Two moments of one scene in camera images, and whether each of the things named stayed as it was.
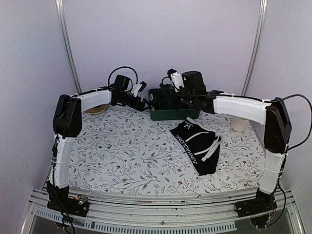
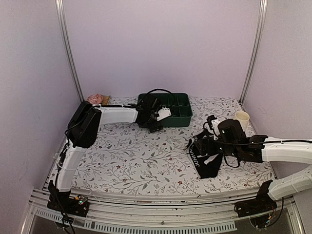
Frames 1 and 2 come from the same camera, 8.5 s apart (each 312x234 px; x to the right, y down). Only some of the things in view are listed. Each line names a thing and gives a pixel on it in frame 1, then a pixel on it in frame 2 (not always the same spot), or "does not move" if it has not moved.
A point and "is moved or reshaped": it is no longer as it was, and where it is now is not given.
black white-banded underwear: x=200 y=145 is moved or reshaped
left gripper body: x=132 y=104 → x=153 y=127
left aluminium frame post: x=60 y=11 does not move
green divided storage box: x=164 y=109 is moved or reshaped
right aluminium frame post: x=263 y=8 does not move
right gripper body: x=188 y=98 → x=212 y=150
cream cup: x=239 y=124 does not move
